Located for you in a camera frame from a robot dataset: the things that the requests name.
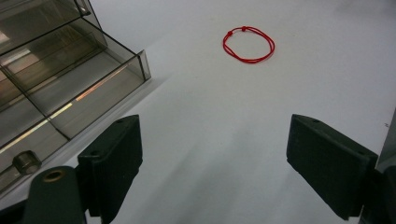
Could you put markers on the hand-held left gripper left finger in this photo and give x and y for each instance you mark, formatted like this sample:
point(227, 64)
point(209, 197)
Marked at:
point(112, 161)

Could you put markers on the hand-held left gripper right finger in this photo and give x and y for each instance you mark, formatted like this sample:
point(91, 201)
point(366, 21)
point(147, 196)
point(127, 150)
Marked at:
point(327, 161)

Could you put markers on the smoked clear acrylic drawer box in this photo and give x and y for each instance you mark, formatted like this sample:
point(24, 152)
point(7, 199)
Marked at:
point(59, 84)

